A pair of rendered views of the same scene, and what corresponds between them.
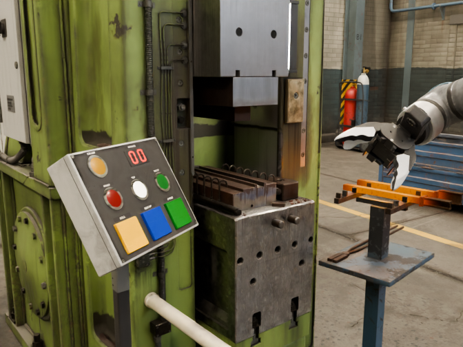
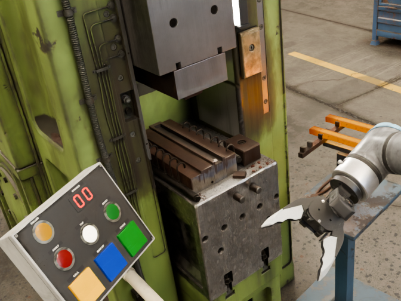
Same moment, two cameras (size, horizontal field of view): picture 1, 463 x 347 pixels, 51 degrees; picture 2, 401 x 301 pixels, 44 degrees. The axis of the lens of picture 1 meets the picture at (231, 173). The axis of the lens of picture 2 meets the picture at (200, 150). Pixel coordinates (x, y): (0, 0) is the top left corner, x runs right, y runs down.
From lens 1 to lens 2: 0.57 m
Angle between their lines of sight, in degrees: 19
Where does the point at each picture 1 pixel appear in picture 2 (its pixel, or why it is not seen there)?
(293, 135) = (252, 86)
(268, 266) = (234, 233)
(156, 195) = (108, 230)
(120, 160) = (66, 211)
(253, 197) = (213, 174)
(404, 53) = not seen: outside the picture
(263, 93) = (210, 75)
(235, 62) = (174, 55)
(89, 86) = (31, 72)
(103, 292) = not seen: hidden behind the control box
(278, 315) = (249, 268)
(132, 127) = (78, 137)
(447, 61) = not seen: outside the picture
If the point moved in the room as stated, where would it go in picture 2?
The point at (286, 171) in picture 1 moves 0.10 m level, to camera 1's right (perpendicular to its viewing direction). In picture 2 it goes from (249, 123) to (275, 120)
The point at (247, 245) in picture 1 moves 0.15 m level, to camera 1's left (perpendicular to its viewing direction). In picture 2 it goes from (210, 224) to (167, 227)
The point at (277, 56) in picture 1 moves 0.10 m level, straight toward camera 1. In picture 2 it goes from (221, 31) to (218, 42)
